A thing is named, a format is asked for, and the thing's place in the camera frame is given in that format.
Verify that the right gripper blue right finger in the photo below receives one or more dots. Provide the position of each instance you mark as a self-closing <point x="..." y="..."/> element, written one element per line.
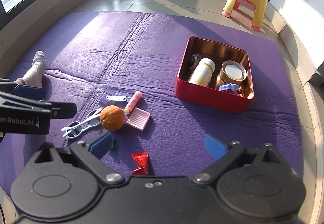
<point x="216" y="148"/>

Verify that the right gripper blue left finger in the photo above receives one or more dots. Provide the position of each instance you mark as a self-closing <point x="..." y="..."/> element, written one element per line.
<point x="100" y="146"/>

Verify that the green small object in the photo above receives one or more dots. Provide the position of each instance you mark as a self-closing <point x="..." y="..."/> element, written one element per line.
<point x="112" y="141"/>

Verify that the white sunglasses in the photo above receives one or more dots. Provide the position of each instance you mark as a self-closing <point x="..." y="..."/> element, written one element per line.
<point x="77" y="128"/>

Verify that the orange fruit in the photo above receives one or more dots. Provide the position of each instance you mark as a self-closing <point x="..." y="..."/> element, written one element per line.
<point x="112" y="118"/>

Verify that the red snack packet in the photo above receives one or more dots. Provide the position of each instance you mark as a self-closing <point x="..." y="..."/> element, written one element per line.
<point x="141" y="160"/>

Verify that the pink comb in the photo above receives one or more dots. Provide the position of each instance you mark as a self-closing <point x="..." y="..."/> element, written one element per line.
<point x="138" y="119"/>

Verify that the pink tube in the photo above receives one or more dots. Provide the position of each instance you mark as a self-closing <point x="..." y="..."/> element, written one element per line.
<point x="132" y="102"/>

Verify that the silver nail clipper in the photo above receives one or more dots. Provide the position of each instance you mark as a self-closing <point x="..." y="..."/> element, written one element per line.
<point x="111" y="100"/>

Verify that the white yellow bottle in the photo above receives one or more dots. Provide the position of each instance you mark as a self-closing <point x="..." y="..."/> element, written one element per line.
<point x="203" y="73"/>

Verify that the round metal tin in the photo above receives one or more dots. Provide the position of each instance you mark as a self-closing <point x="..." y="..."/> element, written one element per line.
<point x="231" y="72"/>

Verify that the small blue cream tin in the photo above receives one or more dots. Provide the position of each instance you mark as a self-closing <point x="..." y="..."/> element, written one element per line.
<point x="193" y="62"/>

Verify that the foot in grey sock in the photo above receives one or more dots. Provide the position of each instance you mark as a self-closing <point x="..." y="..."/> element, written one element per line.
<point x="33" y="77"/>

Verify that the red metal tin box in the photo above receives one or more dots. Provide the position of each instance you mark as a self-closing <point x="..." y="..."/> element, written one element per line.
<point x="210" y="95"/>

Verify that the purple floor mat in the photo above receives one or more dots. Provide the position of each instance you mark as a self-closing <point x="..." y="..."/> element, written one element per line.
<point x="91" y="54"/>

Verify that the yellow plastic stool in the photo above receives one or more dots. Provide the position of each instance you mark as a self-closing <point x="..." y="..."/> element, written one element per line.
<point x="259" y="7"/>

